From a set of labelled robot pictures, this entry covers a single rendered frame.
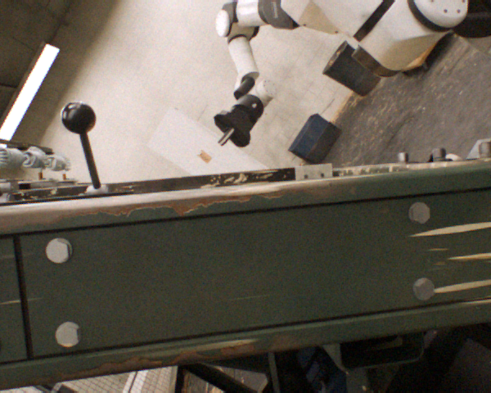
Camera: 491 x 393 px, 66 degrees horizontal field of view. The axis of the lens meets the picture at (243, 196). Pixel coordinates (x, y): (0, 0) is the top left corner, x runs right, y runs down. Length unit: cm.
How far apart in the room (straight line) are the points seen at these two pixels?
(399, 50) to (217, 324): 43
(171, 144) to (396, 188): 460
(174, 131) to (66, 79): 246
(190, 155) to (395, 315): 458
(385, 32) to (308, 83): 577
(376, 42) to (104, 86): 609
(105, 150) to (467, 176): 633
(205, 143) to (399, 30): 431
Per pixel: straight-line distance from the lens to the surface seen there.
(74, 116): 46
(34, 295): 27
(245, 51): 130
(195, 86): 622
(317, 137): 525
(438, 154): 88
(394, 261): 28
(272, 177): 122
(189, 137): 479
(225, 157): 477
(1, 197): 56
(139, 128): 634
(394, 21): 54
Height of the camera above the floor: 126
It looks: 7 degrees down
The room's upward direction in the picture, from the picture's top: 57 degrees counter-clockwise
